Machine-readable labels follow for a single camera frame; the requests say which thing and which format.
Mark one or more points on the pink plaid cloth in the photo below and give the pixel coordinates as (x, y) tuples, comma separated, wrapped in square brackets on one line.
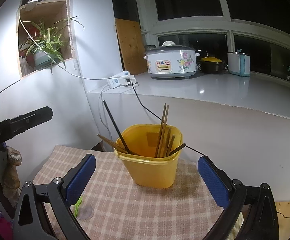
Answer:
[(135, 205)]

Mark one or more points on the black pot with yellow lid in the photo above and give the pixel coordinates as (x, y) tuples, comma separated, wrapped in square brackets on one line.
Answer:
[(211, 66)]

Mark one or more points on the white and teal appliance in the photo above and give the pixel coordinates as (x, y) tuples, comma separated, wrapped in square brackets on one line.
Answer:
[(237, 63)]

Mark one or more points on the wooden cutting board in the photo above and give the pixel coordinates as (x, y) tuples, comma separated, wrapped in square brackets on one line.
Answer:
[(130, 47)]

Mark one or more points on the green plastic spoon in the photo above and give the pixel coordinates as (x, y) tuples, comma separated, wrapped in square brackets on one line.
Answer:
[(78, 205)]

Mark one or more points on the wooden wall niche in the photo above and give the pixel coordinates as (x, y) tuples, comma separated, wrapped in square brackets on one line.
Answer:
[(57, 12)]

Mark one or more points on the long black chopstick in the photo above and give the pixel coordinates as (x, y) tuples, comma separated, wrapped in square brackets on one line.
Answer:
[(114, 127)]

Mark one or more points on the white floral rice cooker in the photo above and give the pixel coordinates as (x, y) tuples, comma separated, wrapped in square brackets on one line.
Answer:
[(175, 65)]

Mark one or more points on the dark grey chopstick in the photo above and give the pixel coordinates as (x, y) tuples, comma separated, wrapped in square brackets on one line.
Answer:
[(178, 148)]

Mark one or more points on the white power strip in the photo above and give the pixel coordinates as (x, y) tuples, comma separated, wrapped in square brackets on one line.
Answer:
[(116, 81)]

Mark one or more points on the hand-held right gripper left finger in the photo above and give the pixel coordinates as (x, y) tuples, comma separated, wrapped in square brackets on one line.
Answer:
[(81, 177)]

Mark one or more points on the person's left hand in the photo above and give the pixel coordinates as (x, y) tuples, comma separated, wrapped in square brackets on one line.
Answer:
[(12, 170)]

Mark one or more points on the potted spider plant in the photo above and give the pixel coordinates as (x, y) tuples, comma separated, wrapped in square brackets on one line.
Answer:
[(43, 55)]

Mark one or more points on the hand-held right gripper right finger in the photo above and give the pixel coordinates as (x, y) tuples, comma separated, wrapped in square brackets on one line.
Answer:
[(211, 180)]

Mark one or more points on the yellow plastic utensil holder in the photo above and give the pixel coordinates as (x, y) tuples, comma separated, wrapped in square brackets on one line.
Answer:
[(152, 172)]

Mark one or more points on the clear plastic spoon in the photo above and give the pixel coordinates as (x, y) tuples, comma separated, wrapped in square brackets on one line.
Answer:
[(87, 212)]

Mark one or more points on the white window frame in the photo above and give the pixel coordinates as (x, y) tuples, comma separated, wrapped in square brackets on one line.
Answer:
[(192, 26)]

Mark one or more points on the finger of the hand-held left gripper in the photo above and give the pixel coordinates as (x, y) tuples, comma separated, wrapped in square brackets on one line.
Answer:
[(34, 116)]

